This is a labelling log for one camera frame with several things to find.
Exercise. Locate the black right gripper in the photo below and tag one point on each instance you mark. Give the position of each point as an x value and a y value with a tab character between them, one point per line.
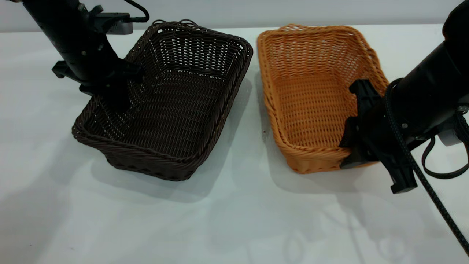
381	135

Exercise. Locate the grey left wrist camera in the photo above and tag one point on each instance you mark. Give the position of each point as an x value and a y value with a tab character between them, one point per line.
117	24

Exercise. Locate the orange wicker basket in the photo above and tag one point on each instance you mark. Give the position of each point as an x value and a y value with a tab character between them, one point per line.
307	99

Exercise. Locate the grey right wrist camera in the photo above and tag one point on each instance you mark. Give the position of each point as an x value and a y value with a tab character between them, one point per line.
449	137

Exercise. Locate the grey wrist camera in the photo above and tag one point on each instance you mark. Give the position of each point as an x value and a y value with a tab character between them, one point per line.
449	137
117	24

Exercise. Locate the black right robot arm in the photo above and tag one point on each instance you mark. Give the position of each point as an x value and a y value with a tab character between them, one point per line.
432	84

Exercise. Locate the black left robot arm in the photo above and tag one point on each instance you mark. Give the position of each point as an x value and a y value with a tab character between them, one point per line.
62	25

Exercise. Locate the black wicker basket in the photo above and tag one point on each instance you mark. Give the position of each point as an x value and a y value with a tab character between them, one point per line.
176	121

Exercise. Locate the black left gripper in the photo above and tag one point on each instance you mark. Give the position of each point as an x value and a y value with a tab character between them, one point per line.
91	62

